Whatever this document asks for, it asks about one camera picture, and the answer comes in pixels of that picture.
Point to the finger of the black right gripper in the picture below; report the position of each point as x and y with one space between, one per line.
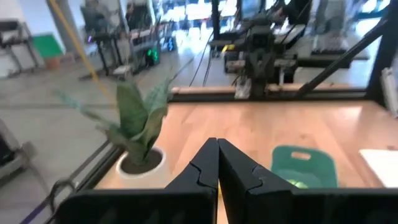
263 82
254 82

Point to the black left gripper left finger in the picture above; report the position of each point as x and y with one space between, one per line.
186 202

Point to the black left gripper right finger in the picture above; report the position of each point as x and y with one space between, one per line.
264 202

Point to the teal plastic tupperware container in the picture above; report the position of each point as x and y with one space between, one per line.
320 165

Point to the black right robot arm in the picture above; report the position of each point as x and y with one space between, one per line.
259 34

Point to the yellow tag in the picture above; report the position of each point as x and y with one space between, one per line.
228 47

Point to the snake plant in white pot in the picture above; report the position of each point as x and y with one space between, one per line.
140 124

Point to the white folded cloth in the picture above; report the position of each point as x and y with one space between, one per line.
382 168

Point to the green panel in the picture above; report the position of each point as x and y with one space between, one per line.
46 46

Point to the black aluminium table frame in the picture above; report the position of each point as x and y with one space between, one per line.
381 62

